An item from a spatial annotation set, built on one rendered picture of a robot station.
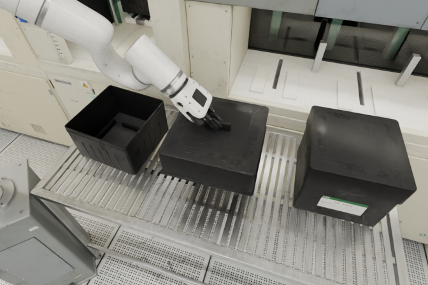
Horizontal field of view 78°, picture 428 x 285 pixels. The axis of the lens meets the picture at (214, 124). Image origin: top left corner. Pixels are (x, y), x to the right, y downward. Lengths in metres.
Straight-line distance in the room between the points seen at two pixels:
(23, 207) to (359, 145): 1.16
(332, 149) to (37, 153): 2.14
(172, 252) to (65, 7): 1.43
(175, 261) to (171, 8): 1.34
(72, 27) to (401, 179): 0.92
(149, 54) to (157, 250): 1.30
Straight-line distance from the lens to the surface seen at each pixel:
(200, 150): 0.77
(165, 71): 0.72
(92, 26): 0.68
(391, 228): 1.14
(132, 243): 1.82
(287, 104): 1.22
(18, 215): 1.20
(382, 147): 0.97
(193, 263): 1.73
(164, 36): 1.09
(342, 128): 0.97
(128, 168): 1.08
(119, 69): 0.78
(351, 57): 1.57
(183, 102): 0.73
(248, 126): 0.84
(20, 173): 1.31
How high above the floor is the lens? 1.66
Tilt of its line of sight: 46 degrees down
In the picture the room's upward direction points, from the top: straight up
